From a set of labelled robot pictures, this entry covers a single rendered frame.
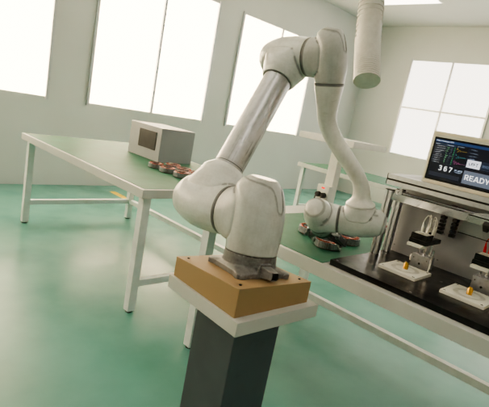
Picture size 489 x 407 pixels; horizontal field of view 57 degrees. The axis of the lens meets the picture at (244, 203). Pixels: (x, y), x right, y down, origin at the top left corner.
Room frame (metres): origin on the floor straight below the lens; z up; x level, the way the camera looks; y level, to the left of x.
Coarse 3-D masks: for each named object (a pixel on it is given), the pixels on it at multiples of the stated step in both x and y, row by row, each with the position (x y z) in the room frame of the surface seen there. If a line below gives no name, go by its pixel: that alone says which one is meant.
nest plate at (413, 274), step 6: (378, 264) 1.68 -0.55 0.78; (384, 264) 1.68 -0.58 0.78; (390, 264) 1.70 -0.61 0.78; (396, 264) 1.72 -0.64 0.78; (402, 264) 1.73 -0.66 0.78; (390, 270) 1.64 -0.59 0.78; (396, 270) 1.64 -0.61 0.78; (402, 270) 1.65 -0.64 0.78; (408, 270) 1.67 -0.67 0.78; (414, 270) 1.69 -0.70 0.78; (420, 270) 1.70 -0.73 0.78; (402, 276) 1.61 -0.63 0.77; (408, 276) 1.59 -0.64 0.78; (414, 276) 1.60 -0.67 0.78; (420, 276) 1.62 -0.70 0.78; (426, 276) 1.65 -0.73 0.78
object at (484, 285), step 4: (476, 276) 1.62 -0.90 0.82; (480, 276) 1.62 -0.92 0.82; (484, 276) 1.63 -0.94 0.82; (472, 280) 1.62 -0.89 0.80; (476, 280) 1.62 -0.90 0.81; (480, 280) 1.61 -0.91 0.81; (484, 280) 1.60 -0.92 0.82; (488, 280) 1.59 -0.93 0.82; (472, 284) 1.62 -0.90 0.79; (476, 284) 1.61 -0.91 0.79; (480, 284) 1.60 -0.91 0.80; (484, 284) 1.59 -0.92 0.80; (488, 284) 1.59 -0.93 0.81; (476, 288) 1.61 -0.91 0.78; (480, 288) 1.60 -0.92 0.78; (484, 288) 1.59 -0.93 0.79; (488, 288) 1.58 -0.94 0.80; (484, 292) 1.59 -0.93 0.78; (488, 292) 1.58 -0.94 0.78
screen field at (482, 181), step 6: (468, 174) 1.72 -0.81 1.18; (474, 174) 1.70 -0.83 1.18; (480, 174) 1.69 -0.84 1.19; (462, 180) 1.72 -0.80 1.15; (468, 180) 1.71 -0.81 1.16; (474, 180) 1.70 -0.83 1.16; (480, 180) 1.68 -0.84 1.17; (486, 180) 1.67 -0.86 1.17; (474, 186) 1.69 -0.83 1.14; (480, 186) 1.68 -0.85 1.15; (486, 186) 1.67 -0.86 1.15
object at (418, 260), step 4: (416, 252) 1.81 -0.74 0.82; (412, 256) 1.79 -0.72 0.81; (416, 256) 1.78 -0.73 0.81; (420, 256) 1.77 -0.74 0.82; (424, 256) 1.77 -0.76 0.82; (412, 260) 1.79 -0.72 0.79; (416, 260) 1.78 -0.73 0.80; (420, 260) 1.77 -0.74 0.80; (424, 260) 1.75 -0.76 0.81; (428, 260) 1.74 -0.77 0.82; (412, 264) 1.78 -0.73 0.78; (416, 264) 1.77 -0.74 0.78; (420, 264) 1.76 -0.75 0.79; (424, 264) 1.75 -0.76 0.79; (428, 264) 1.74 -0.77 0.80; (432, 264) 1.77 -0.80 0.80; (420, 268) 1.76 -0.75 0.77; (424, 268) 1.75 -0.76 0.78
